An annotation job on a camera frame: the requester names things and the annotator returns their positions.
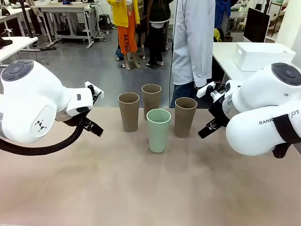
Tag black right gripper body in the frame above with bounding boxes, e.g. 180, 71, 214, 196
208, 96, 230, 126

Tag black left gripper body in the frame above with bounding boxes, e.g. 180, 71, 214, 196
70, 109, 93, 123

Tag brown plastic cup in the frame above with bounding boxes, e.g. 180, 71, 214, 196
118, 92, 140, 132
142, 84, 162, 120
174, 97, 198, 138

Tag light green plastic cup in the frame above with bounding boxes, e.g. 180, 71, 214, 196
146, 108, 172, 153

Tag white plastic basket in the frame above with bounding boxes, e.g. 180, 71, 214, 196
236, 42, 296, 72

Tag person's left forearm white sleeve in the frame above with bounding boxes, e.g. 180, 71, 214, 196
192, 54, 214, 88

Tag white rounded table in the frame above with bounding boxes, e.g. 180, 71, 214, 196
213, 41, 301, 82

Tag person in white coat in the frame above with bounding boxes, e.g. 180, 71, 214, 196
169, 0, 219, 109

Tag mannequin with orange shorts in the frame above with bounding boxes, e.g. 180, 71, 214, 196
105, 0, 142, 71

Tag person in black clothes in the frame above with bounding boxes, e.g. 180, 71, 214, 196
141, 0, 174, 66

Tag black monitor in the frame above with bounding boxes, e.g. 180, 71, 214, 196
243, 7, 271, 43

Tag white work table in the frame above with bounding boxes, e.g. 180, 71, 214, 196
0, 36, 39, 62

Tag black object on table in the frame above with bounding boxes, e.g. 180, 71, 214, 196
0, 37, 14, 48

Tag white office desk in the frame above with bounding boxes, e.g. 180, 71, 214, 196
0, 7, 31, 37
30, 2, 101, 49

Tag black stand pole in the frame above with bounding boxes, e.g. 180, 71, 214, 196
18, 0, 35, 38

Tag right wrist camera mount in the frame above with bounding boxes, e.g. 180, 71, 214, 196
197, 81, 228, 103

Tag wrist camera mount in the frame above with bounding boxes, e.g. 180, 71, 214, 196
197, 81, 228, 103
84, 81, 104, 105

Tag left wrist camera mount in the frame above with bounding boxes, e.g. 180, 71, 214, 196
84, 81, 104, 105

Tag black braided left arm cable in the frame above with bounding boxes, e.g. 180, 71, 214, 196
0, 114, 87, 156

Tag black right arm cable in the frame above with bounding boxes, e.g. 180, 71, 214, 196
272, 114, 297, 159

